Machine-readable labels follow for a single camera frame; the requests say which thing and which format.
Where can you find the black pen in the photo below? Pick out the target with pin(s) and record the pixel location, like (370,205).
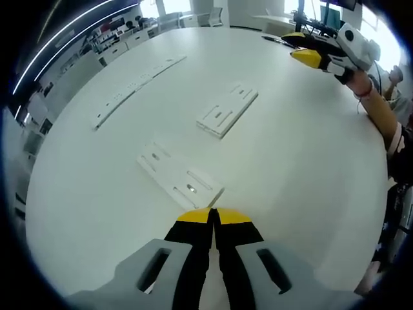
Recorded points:
(277,40)

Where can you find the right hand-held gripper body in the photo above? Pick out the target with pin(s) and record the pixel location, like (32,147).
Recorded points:
(358,48)

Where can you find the white socket holder cover plate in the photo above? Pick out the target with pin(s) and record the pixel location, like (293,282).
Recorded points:
(226,109)
(174,174)

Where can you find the white curved desk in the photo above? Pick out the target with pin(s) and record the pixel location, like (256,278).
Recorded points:
(277,22)

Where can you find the computer monitor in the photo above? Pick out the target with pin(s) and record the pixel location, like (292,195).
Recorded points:
(330,17)

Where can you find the black stand pole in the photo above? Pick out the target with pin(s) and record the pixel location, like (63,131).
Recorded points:
(300,14)

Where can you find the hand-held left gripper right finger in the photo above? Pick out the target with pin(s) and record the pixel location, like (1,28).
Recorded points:
(238,258)

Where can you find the white office chair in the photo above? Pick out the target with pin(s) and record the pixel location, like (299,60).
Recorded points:
(217,16)

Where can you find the person's dark patterned shirt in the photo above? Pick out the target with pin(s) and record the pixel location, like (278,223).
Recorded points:
(401,145)

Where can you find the row of white office desks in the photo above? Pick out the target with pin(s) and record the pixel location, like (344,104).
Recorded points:
(135,38)

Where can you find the person's right hand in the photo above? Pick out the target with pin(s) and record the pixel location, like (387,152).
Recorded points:
(348,77)

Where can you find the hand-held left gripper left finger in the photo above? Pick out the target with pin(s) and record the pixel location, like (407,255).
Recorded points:
(190,258)

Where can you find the long white socket holder strip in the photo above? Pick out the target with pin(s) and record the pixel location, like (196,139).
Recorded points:
(109,108)

